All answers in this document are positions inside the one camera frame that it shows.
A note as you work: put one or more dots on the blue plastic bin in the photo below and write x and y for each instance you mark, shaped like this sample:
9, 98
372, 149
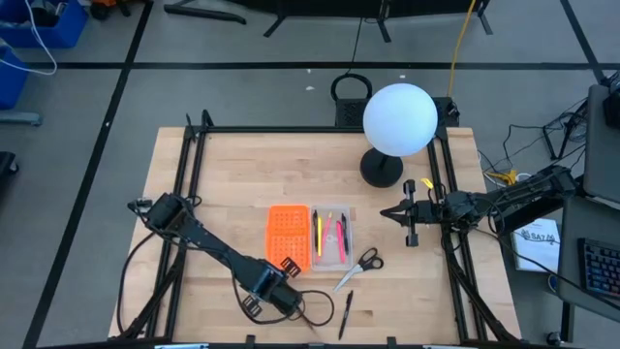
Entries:
12, 82
72, 29

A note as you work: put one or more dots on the dark grey desk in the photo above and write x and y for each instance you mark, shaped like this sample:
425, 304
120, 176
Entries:
581, 223

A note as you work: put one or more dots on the clear plastic supply box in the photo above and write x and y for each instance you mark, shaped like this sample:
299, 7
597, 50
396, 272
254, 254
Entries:
331, 259

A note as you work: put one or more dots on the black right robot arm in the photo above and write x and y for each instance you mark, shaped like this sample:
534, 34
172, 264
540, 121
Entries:
523, 199

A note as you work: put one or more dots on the pink highlighter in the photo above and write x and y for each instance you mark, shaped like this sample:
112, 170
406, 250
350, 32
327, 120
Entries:
340, 244

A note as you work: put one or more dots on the white printed booklet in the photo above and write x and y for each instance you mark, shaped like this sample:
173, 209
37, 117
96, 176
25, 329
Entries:
537, 247

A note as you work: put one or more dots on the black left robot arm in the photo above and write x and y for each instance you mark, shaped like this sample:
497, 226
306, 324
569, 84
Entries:
203, 237

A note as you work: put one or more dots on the silver aluminium bracket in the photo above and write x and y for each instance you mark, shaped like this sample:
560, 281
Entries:
181, 346
450, 346

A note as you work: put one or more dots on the orange shop vacuum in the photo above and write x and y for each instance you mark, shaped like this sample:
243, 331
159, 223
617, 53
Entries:
104, 6

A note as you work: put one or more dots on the brown pencil with blue tip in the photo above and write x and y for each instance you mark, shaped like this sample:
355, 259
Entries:
312, 327

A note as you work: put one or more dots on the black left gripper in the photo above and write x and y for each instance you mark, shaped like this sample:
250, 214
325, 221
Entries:
264, 286

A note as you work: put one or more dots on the yellow power plug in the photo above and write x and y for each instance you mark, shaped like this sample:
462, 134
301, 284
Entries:
504, 177

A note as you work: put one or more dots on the yellow highlighter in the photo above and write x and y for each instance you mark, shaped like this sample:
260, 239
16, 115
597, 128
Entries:
319, 240

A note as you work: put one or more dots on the white globe lamp black base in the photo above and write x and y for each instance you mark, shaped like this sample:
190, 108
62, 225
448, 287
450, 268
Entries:
399, 118

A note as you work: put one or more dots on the orange perforated plastic lid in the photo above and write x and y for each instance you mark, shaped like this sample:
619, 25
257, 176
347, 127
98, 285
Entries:
288, 232

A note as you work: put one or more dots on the black aluminium table frame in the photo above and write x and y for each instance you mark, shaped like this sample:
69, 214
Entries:
310, 129

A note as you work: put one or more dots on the black keyboard with lit keys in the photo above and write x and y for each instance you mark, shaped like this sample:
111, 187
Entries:
603, 266

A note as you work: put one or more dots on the thin pink pen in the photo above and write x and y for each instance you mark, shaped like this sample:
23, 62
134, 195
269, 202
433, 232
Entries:
327, 225

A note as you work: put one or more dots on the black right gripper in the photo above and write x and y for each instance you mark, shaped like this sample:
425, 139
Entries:
428, 212

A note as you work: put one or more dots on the yellow tag on frame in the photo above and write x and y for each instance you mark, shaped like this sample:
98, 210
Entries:
427, 183

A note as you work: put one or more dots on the black stand legs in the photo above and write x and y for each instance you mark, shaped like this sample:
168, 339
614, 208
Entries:
382, 24

